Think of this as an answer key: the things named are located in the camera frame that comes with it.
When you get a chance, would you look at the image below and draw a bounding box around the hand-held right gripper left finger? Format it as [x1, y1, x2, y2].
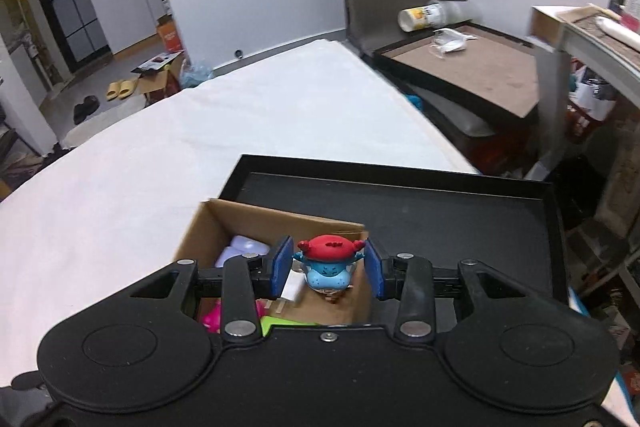
[129, 234, 296, 338]

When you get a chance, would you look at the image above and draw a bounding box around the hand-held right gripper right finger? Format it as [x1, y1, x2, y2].
[364, 237, 534, 339]

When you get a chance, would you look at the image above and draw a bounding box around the white and beige tube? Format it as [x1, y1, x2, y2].
[272, 268, 305, 316]

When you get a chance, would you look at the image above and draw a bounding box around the blue toy figure red hat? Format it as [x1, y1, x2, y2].
[292, 234, 367, 304]

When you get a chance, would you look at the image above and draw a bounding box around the brown cardboard box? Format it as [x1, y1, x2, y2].
[172, 198, 374, 329]

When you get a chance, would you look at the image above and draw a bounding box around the lavender plastic case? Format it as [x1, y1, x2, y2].
[215, 234, 271, 269]

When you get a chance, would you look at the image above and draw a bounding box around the green toy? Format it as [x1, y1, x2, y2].
[260, 314, 322, 338]

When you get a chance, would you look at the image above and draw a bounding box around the black tray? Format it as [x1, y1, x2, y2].
[217, 154, 571, 309]

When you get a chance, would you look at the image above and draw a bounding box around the pink toy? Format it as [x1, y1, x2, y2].
[201, 299, 269, 336]

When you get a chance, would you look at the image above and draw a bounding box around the blue plastic bag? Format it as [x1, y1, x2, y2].
[179, 59, 216, 90]

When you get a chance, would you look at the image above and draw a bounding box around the open cardboard box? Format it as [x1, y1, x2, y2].
[130, 52, 186, 108]

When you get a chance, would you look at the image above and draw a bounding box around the black box brown inside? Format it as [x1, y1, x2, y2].
[372, 23, 544, 120]

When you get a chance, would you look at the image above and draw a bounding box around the magazine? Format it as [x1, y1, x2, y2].
[132, 51, 184, 74]

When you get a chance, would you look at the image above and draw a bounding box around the white table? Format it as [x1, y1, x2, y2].
[529, 19, 640, 180]

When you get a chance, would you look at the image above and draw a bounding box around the white face mask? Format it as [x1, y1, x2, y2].
[430, 27, 479, 56]

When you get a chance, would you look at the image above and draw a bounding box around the orange box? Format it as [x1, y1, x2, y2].
[155, 14, 182, 56]

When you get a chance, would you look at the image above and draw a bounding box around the red crate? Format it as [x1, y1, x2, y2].
[567, 97, 617, 144]

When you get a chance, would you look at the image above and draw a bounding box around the white cabinet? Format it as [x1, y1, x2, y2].
[89, 0, 169, 56]

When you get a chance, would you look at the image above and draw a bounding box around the cream wooden box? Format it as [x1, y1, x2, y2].
[529, 4, 621, 53]

